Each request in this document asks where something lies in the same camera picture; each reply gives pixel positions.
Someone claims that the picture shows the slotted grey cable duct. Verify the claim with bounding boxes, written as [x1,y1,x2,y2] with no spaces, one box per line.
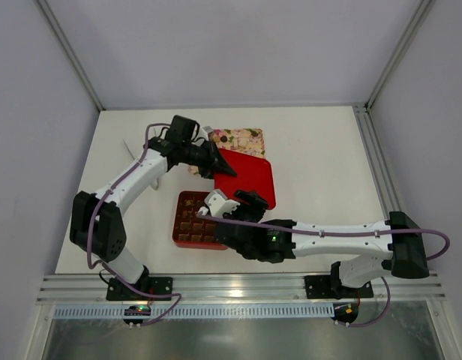
[54,303,335,320]

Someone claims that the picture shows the right aluminium frame post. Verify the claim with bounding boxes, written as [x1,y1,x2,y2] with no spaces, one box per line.
[364,0,436,112]

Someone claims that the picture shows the floral rectangular tray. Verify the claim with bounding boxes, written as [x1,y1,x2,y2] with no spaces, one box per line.
[192,127,266,158]

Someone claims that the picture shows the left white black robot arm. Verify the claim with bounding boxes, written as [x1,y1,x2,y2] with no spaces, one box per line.
[70,115,237,299]

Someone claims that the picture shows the red chocolate box with insert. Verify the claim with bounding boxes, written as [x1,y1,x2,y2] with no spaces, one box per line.
[172,190,227,251]

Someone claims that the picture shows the aluminium frame post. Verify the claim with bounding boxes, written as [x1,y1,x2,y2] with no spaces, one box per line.
[34,0,105,113]
[364,0,436,112]

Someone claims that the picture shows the aluminium front rail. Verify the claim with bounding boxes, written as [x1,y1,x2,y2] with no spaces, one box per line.
[37,272,446,305]

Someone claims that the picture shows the left aluminium frame post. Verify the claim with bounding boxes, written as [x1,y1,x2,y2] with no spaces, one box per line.
[34,0,105,113]

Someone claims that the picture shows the aluminium rail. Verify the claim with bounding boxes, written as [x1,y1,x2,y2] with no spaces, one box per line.
[37,272,446,305]
[352,104,422,269]

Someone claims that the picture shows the metal tongs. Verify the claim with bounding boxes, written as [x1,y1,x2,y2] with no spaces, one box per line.
[121,139,161,191]

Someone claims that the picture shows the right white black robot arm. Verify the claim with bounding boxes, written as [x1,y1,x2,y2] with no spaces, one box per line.
[199,190,429,299]

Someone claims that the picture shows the aluminium right side rail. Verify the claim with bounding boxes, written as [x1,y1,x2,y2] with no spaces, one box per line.
[352,104,422,269]

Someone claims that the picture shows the red box lid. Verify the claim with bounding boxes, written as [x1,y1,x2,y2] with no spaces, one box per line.
[214,149,276,209]

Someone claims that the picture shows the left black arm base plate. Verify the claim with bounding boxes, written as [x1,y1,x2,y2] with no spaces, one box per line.
[106,275,173,302]

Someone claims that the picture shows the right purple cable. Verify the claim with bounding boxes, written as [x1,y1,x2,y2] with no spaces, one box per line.
[196,214,452,327]

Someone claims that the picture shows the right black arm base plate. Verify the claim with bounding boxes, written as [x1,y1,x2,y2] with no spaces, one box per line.
[304,274,374,300]

